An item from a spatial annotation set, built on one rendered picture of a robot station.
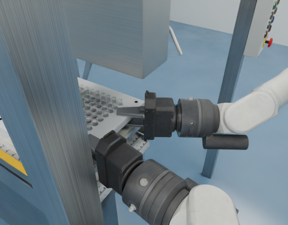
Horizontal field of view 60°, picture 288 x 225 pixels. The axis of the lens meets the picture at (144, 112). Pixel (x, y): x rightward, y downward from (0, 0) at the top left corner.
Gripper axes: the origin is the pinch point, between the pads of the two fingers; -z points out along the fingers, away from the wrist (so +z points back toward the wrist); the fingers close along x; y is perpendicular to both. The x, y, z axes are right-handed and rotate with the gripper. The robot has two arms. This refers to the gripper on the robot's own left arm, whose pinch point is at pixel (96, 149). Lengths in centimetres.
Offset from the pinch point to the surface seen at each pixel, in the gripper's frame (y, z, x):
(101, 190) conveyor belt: -0.8, 0.8, 11.7
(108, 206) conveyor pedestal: 9.9, -11.6, 45.1
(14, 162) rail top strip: -10.2, -16.6, 7.7
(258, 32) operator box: 83, 1, -1
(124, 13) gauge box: 12.2, -3.6, -22.3
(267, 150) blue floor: 132, 19, 93
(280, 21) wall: 339, -45, 64
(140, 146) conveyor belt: 14.7, -1.4, 11.6
